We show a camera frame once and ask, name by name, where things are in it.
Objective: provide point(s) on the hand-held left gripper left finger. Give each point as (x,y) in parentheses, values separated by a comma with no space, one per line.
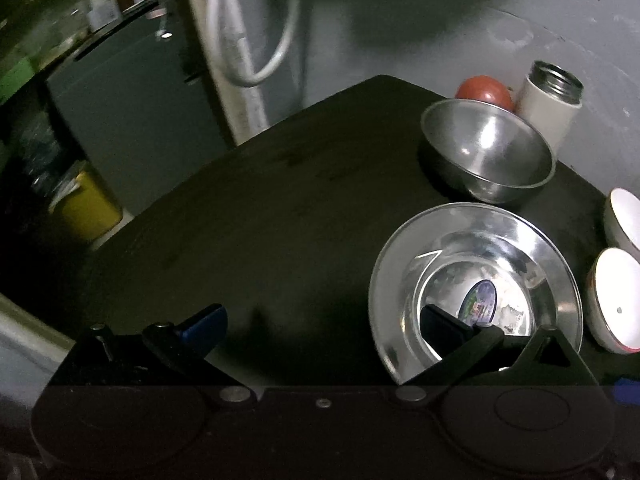
(204,331)

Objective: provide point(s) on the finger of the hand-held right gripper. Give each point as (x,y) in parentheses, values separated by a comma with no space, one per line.
(627,391)

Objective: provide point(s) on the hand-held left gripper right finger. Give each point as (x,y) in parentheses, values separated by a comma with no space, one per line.
(436,332)

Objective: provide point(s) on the white bowl with red rim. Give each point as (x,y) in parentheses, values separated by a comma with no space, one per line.
(627,222)
(617,305)

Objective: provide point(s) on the steel plate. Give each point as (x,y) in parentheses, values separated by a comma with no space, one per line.
(450,240)

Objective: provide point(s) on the steel bowl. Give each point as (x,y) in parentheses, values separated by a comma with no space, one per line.
(487,152)

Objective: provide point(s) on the yellow container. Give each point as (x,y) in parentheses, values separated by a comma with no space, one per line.
(90,207)

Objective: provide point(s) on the white pillar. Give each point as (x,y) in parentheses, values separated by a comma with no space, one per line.
(235,105)

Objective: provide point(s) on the grey cabinet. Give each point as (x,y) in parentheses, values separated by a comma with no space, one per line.
(130,110)

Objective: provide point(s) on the white thermos flask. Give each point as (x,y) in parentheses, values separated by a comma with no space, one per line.
(545,112)

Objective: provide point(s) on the red tomato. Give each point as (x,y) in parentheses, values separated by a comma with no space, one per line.
(484,91)

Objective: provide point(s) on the green box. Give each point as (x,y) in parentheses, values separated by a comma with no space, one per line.
(15,80)

